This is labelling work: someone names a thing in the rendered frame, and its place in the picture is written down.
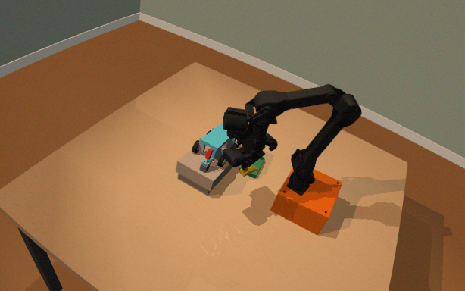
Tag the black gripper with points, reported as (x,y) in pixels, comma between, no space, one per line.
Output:
(251,151)

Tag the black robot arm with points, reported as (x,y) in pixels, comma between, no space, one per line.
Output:
(269,104)

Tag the tan sloped ramp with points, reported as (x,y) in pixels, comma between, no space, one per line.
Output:
(200,177)

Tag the teal trolley with black wheels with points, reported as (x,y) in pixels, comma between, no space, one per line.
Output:
(215,139)

